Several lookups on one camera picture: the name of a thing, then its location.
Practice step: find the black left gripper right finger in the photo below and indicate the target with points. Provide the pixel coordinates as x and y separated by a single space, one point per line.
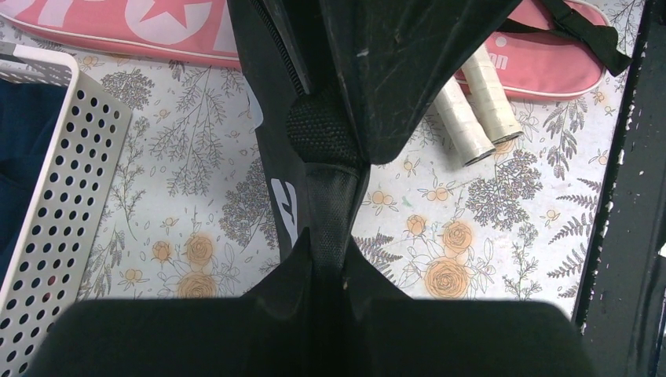
387 333

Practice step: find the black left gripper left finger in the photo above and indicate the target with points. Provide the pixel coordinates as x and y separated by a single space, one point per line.
261 333

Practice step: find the black Crossway racket bag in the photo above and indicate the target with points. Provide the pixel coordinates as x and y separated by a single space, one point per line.
376 64

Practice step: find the floral table mat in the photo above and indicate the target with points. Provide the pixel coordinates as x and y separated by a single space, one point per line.
187 215

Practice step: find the pink racket white grip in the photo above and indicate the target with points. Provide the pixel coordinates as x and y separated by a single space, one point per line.
493 109
467 134

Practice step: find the white perforated plastic basket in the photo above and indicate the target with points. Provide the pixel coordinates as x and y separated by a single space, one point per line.
57 235

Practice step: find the navy folded clothing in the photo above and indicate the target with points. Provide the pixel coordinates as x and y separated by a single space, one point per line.
29 112

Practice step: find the pink racket bag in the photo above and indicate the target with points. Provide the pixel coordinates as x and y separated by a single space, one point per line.
538 65

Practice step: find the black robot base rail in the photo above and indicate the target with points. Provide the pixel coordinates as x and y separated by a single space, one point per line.
620 307

